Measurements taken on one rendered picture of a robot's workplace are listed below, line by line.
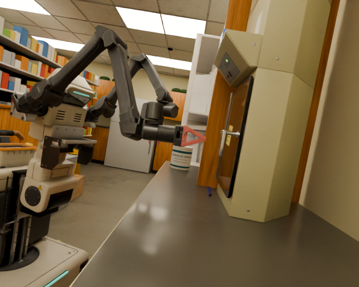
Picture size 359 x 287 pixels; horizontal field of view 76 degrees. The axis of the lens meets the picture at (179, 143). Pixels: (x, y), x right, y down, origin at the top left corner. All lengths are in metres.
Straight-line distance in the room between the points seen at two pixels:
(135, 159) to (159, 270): 5.39
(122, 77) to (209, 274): 0.69
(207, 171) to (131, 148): 4.75
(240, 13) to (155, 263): 1.08
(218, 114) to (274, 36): 0.44
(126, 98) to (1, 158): 0.92
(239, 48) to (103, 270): 0.67
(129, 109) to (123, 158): 5.06
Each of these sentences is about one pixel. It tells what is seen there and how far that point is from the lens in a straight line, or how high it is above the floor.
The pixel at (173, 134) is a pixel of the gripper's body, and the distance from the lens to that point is 0.74.
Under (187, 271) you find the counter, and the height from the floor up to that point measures 0.94.
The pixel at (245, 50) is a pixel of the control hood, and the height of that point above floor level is 1.45.
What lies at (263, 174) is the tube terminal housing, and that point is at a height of 1.09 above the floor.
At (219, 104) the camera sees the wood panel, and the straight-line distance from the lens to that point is 1.10.
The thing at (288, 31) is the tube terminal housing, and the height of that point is 1.53.
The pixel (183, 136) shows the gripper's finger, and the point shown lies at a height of 1.16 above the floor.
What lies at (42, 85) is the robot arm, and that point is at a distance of 1.13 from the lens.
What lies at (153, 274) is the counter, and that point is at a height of 0.94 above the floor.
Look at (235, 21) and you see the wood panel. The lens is 1.22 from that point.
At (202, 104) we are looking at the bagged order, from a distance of 2.13.
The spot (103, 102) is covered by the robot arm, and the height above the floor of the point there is 1.27.
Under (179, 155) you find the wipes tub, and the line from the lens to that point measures 1.42.
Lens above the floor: 1.18
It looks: 3 degrees down
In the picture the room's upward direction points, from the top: 10 degrees clockwise
